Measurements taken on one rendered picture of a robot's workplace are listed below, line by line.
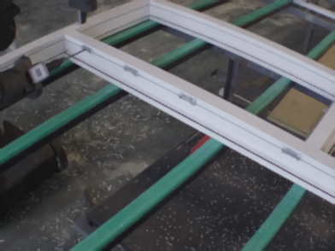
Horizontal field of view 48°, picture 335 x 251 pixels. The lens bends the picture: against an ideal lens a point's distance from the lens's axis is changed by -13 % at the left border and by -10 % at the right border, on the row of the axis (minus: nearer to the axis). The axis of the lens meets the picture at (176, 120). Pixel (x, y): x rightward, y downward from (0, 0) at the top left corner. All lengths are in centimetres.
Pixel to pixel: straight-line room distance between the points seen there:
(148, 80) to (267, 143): 36
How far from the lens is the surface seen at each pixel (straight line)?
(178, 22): 152
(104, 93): 113
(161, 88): 107
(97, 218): 116
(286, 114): 155
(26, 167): 192
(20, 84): 102
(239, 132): 97
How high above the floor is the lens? 150
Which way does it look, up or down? 37 degrees down
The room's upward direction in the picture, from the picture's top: 6 degrees clockwise
